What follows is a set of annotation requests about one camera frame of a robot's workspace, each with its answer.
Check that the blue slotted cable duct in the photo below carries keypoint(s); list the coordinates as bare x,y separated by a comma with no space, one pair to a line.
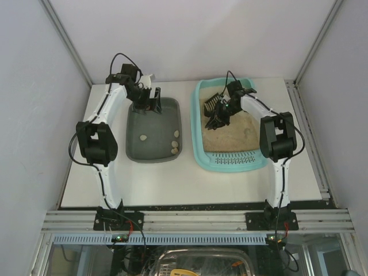
221,239

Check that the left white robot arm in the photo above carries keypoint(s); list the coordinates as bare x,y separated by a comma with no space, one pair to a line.
96,140

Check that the clear plastic tub below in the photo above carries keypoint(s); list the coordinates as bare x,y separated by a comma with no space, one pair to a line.
202,261

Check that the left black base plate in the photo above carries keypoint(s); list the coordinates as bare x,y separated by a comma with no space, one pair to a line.
107,220

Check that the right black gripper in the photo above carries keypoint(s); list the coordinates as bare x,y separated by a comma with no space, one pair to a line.
219,113

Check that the aluminium front rail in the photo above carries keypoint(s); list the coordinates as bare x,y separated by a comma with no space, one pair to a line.
229,221

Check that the beige cat litter sand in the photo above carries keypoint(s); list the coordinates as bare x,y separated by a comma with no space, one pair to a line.
229,138

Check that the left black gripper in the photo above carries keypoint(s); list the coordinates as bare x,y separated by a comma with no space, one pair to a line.
146,100

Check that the teal cat litter box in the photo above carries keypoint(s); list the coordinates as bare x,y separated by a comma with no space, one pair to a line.
224,162

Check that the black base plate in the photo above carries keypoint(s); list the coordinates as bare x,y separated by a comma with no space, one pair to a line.
258,221
107,220

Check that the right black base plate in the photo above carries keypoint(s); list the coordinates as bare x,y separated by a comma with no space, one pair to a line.
258,221

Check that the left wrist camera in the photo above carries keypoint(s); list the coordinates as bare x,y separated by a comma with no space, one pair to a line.
131,70

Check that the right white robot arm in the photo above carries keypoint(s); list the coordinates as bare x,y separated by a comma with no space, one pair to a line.
277,138

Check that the dark grey plastic bin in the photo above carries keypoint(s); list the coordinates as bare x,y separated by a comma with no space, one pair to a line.
159,129

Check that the black litter scoop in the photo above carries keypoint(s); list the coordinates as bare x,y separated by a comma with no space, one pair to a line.
213,101

